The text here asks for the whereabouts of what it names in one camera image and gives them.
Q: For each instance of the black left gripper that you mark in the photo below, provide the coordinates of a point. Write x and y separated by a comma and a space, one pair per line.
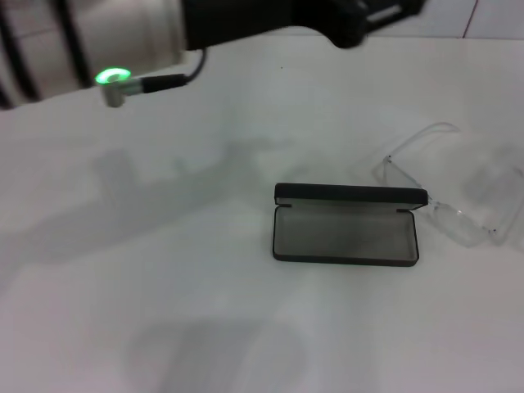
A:
266, 16

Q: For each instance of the black glasses case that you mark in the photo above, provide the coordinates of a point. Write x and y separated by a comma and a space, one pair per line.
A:
348, 192

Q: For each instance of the clear white glasses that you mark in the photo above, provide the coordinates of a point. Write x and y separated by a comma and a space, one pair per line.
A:
454, 221

